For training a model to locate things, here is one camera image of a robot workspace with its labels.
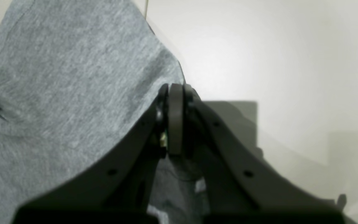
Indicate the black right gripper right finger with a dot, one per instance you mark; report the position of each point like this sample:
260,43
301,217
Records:
241,189

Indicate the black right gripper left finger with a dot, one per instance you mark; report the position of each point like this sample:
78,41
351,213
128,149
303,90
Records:
116,189

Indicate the grey T-shirt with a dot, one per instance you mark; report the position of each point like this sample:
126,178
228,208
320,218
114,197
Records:
75,76

